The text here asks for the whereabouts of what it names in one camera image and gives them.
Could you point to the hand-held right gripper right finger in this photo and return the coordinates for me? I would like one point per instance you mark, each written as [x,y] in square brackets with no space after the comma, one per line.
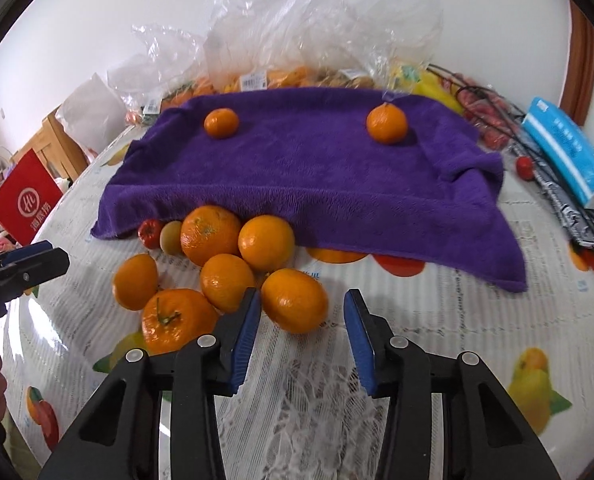
[359,345]

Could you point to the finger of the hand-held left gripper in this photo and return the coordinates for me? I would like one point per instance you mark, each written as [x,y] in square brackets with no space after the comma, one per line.
[14,256]
[42,267]

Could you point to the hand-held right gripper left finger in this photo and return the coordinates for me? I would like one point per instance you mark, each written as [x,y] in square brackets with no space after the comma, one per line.
[242,345]

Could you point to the orange with green stem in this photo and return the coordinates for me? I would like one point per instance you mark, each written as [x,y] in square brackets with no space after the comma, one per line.
[177,320]

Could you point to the small red fruit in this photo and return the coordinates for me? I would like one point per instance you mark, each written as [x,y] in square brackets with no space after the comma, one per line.
[149,233]

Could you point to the large dimpled orange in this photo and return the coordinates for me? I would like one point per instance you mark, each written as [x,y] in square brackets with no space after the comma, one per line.
[210,235]

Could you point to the small yellow-green fruit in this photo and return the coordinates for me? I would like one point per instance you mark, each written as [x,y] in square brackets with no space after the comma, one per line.
[171,237]

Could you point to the red paper bag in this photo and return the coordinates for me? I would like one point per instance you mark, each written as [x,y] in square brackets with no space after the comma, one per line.
[24,200]

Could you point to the wooden cabinet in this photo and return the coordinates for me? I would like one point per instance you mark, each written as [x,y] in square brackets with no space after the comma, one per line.
[62,145]

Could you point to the white plastic bag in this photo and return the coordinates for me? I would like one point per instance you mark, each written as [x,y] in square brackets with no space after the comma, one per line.
[92,105]

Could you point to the purple towel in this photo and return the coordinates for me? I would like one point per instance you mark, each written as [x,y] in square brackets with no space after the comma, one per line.
[302,175]

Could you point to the loose cherry tomato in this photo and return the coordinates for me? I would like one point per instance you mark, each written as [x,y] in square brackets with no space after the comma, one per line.
[524,167]

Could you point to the clear bag of leafy tangerines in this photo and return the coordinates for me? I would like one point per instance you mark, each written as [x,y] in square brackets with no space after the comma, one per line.
[162,55]

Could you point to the black white patterned bundle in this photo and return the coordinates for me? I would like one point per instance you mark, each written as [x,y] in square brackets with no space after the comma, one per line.
[562,205]

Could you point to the bag of red cherry tomatoes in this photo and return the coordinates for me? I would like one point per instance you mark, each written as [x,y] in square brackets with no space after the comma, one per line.
[482,110]

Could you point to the yellow packet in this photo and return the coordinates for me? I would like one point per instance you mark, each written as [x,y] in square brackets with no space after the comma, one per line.
[429,87]

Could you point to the blue tissue pack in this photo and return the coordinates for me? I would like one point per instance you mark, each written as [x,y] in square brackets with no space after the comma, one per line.
[567,155]

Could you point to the clear bag of brown fruit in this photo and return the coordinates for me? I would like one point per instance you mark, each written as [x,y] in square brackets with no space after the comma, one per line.
[377,20]

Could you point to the clear bag of oranges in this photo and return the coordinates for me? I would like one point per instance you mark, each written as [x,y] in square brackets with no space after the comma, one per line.
[267,20]

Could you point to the wooden door frame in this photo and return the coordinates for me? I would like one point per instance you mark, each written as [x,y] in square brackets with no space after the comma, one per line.
[584,60]

